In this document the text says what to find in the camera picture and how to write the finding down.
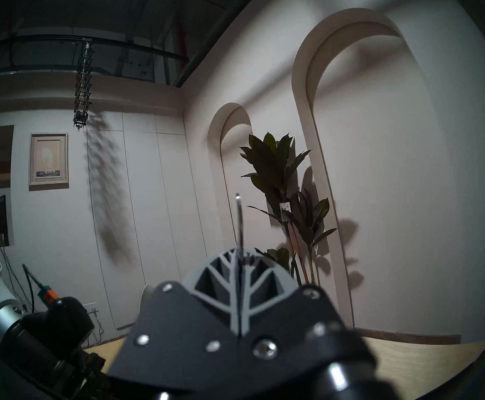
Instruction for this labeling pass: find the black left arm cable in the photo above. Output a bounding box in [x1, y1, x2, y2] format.
[22, 264, 45, 289]

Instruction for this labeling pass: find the tall dark green potted plant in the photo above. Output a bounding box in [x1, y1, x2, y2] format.
[239, 132, 338, 287]

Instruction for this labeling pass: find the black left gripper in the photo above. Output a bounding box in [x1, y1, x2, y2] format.
[1, 320, 109, 400]

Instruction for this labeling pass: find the glass balcony railing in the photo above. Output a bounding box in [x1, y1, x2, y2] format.
[0, 35, 189, 85]

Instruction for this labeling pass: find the rolled grey mat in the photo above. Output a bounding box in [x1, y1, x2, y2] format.
[140, 283, 156, 316]

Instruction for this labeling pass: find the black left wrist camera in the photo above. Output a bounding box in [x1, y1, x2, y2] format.
[21, 287, 95, 354]

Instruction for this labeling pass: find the hanging metal lattice fixture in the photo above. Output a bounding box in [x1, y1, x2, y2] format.
[73, 39, 94, 131]

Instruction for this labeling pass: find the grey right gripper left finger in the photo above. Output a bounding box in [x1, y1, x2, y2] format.
[106, 247, 241, 400]

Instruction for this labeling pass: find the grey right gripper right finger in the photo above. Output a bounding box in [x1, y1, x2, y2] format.
[239, 250, 372, 393]

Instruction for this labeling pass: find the framed picture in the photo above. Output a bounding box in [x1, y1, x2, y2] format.
[29, 132, 69, 191]

